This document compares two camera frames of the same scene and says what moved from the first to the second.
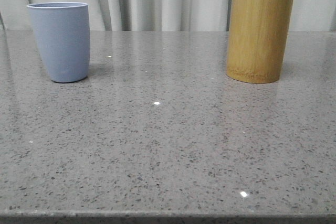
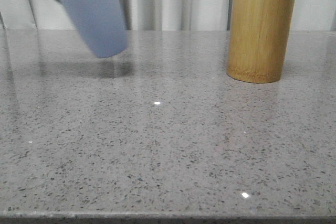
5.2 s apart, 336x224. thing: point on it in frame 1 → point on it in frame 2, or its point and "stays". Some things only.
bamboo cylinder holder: [259, 25] stays
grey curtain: [163, 1] stays
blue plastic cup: [62, 32] → [94, 4]
